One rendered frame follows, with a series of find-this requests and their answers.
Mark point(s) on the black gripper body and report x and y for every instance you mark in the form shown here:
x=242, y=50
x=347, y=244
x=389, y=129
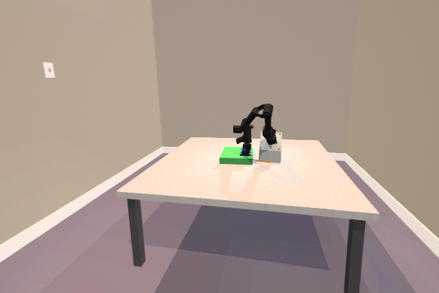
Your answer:
x=248, y=141

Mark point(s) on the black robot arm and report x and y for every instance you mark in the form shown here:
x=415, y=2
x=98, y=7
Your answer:
x=268, y=132

